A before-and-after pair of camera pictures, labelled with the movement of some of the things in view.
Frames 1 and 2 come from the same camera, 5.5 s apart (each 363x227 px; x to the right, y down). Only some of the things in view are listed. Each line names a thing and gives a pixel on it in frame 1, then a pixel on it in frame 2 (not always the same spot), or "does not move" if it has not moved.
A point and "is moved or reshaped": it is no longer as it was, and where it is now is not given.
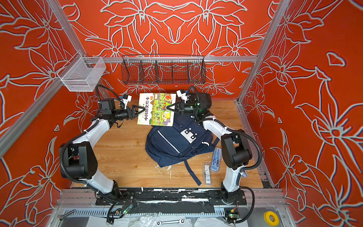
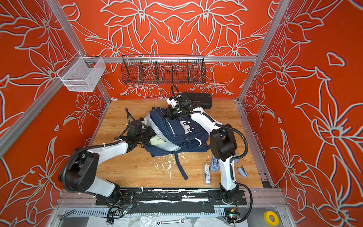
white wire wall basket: x=82 y=73 does not move
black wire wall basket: x=163 y=69 does not move
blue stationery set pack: x=216 y=159 does not move
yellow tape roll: x=266 y=217 does not move
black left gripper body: x=123 y=115 -> x=145 y=135
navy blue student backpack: x=185 y=139 is moved or reshaped
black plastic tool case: x=205 y=100 does not move
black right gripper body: x=191 y=109 -> x=176 y=111
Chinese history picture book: x=156 y=112 -> x=156 y=139
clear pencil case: x=207 y=173 does not move
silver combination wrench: x=181 y=221 does not move
